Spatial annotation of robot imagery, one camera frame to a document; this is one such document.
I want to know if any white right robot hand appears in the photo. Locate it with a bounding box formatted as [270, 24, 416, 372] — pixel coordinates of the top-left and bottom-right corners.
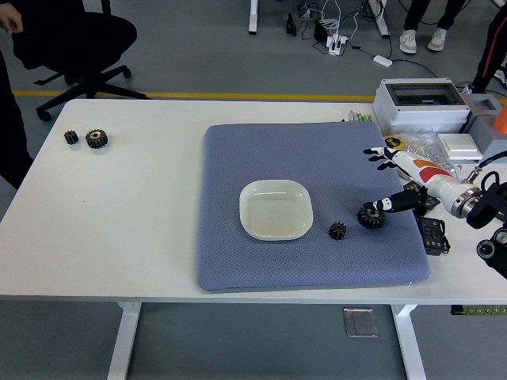
[362, 146, 475, 215]

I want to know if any large black gear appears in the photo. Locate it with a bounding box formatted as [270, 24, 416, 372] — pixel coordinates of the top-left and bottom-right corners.
[357, 202, 387, 230]
[84, 128, 109, 150]

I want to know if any clear plastic parts bag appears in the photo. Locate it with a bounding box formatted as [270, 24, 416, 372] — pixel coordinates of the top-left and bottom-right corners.
[395, 132, 464, 183]

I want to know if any yellow black tape measure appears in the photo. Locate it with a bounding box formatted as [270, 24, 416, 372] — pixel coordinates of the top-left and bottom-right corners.
[383, 134, 407, 154]

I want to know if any grey block with square hole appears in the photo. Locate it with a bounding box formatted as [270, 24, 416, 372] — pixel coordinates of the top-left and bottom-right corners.
[461, 93, 507, 163]

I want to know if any orange cone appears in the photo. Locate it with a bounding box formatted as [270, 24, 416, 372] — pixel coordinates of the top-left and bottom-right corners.
[492, 103, 507, 139]

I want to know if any person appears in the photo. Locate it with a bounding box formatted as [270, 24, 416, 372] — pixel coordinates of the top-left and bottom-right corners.
[398, 0, 472, 55]
[470, 6, 507, 93]
[0, 0, 35, 190]

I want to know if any blue-grey padded mat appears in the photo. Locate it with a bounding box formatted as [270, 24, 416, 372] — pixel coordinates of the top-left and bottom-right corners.
[196, 120, 432, 294]

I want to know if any white power strip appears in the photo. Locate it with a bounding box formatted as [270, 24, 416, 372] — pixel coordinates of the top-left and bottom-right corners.
[325, 34, 349, 55]

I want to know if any white square dish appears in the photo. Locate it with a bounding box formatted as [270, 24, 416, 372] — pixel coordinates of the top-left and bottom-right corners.
[238, 179, 314, 242]

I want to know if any white desk leg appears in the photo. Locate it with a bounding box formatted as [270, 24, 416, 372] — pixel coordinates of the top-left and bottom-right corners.
[366, 0, 391, 39]
[248, 0, 260, 35]

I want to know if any table height control panel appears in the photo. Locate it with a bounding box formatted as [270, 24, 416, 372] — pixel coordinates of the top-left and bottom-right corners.
[450, 304, 507, 317]

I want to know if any metal floor plate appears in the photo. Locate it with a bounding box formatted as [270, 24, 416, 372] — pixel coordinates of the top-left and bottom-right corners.
[342, 307, 379, 339]

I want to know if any white table leg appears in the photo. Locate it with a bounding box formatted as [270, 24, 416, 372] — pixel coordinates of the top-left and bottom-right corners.
[390, 303, 428, 380]
[106, 302, 143, 380]

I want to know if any black office chair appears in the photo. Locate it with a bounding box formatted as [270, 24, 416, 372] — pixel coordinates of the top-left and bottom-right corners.
[10, 0, 154, 123]

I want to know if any white flat switch panel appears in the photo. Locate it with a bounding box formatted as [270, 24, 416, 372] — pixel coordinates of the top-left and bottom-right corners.
[436, 133, 485, 162]

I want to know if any grey electrical enclosure box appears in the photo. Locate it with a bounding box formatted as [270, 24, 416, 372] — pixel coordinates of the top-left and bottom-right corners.
[372, 78, 472, 134]

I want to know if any white cable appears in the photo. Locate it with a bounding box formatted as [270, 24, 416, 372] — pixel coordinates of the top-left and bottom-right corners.
[320, 0, 342, 36]

